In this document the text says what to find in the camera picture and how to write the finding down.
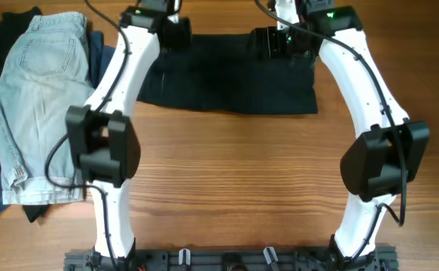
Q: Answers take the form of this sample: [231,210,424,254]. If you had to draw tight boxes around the light grey denim shorts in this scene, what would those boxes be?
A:
[0,12,94,205]

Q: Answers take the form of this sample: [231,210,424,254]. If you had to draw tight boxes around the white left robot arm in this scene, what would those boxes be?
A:
[66,0,191,268]

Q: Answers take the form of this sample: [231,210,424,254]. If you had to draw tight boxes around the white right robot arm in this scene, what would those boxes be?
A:
[255,1,430,269]

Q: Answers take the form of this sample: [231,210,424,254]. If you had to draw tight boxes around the black shorts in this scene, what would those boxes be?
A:
[137,34,318,115]

